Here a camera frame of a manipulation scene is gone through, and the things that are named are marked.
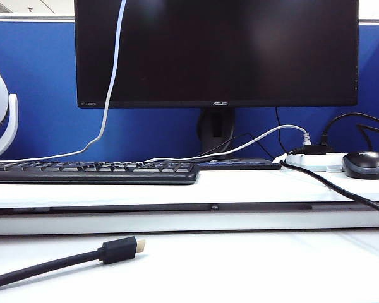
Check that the black keyboard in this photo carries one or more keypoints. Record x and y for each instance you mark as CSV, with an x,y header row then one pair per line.
x,y
82,178

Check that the black monitor stand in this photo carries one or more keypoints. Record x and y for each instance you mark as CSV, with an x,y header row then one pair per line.
x,y
216,145

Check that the black power adapter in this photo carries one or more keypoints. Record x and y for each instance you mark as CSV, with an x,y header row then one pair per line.
x,y
316,149

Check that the black ASUS monitor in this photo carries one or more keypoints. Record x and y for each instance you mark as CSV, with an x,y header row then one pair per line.
x,y
240,47

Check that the white desk fan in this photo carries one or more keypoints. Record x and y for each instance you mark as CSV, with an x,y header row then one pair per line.
x,y
1,104

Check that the white power strip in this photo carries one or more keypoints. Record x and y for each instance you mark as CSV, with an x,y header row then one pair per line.
x,y
319,162

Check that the blue office partition panel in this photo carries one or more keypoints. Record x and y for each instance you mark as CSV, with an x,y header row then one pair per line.
x,y
44,79

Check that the black computer mouse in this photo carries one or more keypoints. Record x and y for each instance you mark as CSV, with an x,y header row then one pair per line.
x,y
366,165

